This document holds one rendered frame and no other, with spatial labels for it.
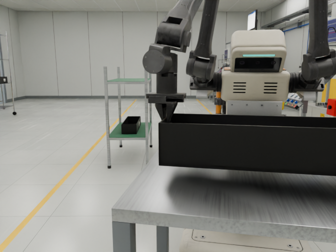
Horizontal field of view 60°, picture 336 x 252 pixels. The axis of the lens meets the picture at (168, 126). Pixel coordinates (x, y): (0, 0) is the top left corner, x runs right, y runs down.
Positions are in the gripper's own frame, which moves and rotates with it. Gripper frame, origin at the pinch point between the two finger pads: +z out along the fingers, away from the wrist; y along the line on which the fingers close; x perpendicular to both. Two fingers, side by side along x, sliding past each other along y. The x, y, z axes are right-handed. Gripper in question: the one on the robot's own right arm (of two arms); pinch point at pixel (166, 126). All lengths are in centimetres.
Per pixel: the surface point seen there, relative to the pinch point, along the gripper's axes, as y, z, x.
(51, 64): -581, -43, 886
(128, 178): -73, 89, 187
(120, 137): -90, 54, 214
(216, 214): 14.7, 13.0, -24.1
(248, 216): 21.0, 13.0, -23.9
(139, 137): -70, 53, 219
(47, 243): -89, 92, 73
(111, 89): -375, 42, 928
